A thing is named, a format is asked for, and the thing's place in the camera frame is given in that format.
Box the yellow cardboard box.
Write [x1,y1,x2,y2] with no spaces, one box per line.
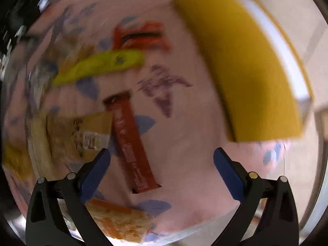
[174,0,315,143]

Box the dark red long snack packet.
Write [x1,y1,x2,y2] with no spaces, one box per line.
[103,90,162,194]

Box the tan paper snack packet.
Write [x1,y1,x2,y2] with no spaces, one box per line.
[46,111,114,160]

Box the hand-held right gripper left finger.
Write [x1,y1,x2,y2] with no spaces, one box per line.
[26,148,113,246]

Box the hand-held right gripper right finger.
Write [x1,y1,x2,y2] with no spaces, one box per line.
[207,147,300,246]

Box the yellow green snack packet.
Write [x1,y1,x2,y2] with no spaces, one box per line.
[52,50,145,87]

